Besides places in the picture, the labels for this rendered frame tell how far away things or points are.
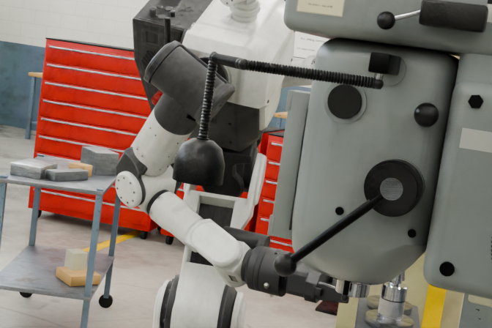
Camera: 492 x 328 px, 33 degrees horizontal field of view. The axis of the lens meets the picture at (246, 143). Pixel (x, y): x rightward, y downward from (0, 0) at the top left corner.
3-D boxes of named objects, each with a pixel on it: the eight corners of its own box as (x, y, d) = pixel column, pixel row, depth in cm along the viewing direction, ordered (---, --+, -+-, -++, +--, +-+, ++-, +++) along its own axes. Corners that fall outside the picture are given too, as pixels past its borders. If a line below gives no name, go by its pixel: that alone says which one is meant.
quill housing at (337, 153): (271, 273, 109) (307, 32, 105) (311, 245, 128) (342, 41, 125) (416, 307, 103) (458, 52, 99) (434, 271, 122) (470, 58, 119)
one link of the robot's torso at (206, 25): (124, 152, 183) (115, 15, 160) (184, 70, 208) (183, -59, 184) (249, 188, 176) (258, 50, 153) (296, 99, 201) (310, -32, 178)
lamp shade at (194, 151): (168, 173, 119) (173, 131, 119) (216, 178, 121) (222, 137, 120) (176, 183, 112) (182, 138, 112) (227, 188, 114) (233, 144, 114)
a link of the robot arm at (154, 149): (99, 172, 175) (138, 107, 160) (146, 156, 184) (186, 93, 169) (129, 214, 172) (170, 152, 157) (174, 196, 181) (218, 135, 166)
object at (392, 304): (375, 311, 155) (380, 283, 154) (400, 315, 155) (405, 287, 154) (378, 319, 150) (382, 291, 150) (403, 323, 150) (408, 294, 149)
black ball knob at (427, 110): (410, 125, 99) (414, 100, 99) (414, 124, 102) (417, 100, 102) (435, 129, 98) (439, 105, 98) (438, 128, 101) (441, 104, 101)
